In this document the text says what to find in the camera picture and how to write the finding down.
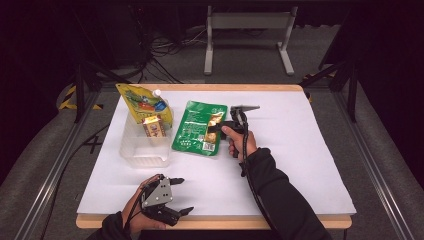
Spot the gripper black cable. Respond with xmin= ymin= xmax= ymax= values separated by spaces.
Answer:
xmin=123 ymin=186 xmax=148 ymax=233
xmin=239 ymin=111 xmax=282 ymax=234

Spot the person's left hand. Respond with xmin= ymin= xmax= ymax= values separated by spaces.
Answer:
xmin=120 ymin=173 xmax=167 ymax=234

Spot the black floor cable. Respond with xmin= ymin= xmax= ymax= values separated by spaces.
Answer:
xmin=39 ymin=123 xmax=111 ymax=240

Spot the aluminium floor rail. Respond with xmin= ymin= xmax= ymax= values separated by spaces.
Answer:
xmin=333 ymin=89 xmax=415 ymax=240
xmin=14 ymin=89 xmax=102 ymax=240

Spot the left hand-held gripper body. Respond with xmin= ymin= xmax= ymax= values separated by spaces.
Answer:
xmin=139 ymin=173 xmax=183 ymax=227

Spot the small brown snack bar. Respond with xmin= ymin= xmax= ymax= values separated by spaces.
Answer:
xmin=141 ymin=114 xmax=167 ymax=138

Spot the yellow black hazard tape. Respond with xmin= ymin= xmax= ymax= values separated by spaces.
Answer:
xmin=58 ymin=84 xmax=104 ymax=111

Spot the green food packet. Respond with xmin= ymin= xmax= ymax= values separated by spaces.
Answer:
xmin=171 ymin=100 xmax=229 ymax=157

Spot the tangle of black cables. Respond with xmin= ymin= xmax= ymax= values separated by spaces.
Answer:
xmin=131 ymin=6 xmax=208 ymax=84

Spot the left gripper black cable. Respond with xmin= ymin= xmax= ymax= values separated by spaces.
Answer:
xmin=123 ymin=186 xmax=148 ymax=233

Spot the person's right hand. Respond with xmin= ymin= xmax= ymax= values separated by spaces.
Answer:
xmin=220 ymin=125 xmax=259 ymax=163

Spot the clear plastic container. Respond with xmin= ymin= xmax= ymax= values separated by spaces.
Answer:
xmin=119 ymin=109 xmax=174 ymax=169

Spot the white metal table frame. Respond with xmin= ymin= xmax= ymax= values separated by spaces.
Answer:
xmin=203 ymin=5 xmax=299 ymax=76

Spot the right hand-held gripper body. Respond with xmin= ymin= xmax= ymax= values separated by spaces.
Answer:
xmin=218 ymin=104 xmax=261 ymax=159

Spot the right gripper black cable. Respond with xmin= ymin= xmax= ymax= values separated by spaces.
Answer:
xmin=239 ymin=111 xmax=282 ymax=234

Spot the yellow spout pouch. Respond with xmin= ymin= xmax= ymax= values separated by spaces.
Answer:
xmin=115 ymin=83 xmax=174 ymax=129

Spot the black metal stand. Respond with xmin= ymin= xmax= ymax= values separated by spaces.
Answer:
xmin=73 ymin=59 xmax=132 ymax=124
xmin=299 ymin=59 xmax=360 ymax=123

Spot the white table cover sheet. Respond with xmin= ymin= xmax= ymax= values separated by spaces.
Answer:
xmin=76 ymin=89 xmax=358 ymax=216

